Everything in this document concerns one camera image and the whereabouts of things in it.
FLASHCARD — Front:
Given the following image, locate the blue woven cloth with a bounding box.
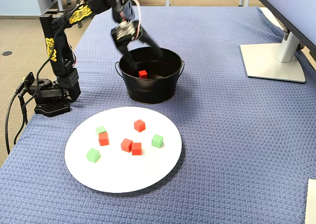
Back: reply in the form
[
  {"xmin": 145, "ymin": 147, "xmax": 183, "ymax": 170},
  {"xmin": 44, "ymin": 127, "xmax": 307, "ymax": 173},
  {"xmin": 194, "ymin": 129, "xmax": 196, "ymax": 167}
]
[{"xmin": 0, "ymin": 5, "xmax": 316, "ymax": 224}]

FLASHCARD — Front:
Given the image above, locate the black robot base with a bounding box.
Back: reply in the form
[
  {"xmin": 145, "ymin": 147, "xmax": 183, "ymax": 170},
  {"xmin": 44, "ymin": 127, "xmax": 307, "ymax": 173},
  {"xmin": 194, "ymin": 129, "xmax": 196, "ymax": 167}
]
[{"xmin": 23, "ymin": 72, "xmax": 74, "ymax": 118}]

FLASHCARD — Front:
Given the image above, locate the computer monitor screen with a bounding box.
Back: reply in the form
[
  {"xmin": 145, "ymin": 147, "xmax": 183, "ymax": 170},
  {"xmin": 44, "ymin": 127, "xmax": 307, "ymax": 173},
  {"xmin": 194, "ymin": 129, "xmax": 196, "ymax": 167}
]
[{"xmin": 246, "ymin": 0, "xmax": 316, "ymax": 48}]

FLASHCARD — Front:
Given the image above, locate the white round plate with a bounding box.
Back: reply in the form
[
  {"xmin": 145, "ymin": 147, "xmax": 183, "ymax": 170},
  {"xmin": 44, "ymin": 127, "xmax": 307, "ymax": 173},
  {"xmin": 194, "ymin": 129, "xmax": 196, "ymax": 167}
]
[{"xmin": 64, "ymin": 106, "xmax": 183, "ymax": 194}]

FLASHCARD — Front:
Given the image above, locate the black metal bucket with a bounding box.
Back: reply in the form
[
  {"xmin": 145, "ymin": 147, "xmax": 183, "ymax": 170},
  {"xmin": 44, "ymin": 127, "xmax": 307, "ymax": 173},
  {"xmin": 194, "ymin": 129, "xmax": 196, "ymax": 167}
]
[{"xmin": 115, "ymin": 46, "xmax": 186, "ymax": 105}]

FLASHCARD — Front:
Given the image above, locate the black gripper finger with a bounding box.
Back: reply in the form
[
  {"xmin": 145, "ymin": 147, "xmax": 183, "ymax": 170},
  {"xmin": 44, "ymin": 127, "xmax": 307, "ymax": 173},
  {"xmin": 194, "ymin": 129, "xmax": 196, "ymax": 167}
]
[
  {"xmin": 137, "ymin": 28, "xmax": 165, "ymax": 54},
  {"xmin": 116, "ymin": 43, "xmax": 138, "ymax": 72}
]

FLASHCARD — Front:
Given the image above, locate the silver monitor stand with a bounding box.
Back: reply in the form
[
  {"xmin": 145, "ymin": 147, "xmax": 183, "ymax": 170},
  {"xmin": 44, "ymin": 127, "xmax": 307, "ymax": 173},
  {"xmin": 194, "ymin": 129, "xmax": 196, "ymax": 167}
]
[{"xmin": 239, "ymin": 24, "xmax": 307, "ymax": 83}]

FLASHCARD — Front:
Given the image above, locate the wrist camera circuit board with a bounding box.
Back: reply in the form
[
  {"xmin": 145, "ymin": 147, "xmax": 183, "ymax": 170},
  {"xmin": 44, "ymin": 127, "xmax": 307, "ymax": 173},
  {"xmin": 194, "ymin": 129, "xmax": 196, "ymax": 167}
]
[{"xmin": 117, "ymin": 21, "xmax": 139, "ymax": 41}]

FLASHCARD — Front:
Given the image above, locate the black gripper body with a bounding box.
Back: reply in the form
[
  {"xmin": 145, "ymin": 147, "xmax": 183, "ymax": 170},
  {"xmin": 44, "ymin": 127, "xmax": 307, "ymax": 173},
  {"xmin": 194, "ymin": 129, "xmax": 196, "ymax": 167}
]
[{"xmin": 110, "ymin": 20, "xmax": 146, "ymax": 49}]

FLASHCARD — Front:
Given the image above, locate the black power cable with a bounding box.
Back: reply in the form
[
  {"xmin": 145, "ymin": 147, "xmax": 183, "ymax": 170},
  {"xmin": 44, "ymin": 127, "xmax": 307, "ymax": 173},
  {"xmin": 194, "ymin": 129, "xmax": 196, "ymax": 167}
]
[
  {"xmin": 12, "ymin": 93, "xmax": 34, "ymax": 146},
  {"xmin": 4, "ymin": 89, "xmax": 22, "ymax": 155}
]

